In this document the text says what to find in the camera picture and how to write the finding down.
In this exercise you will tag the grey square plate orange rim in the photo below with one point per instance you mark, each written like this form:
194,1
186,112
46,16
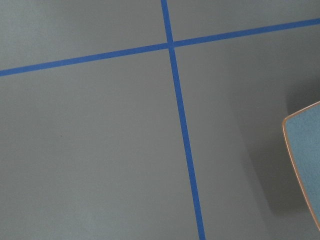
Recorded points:
301,131

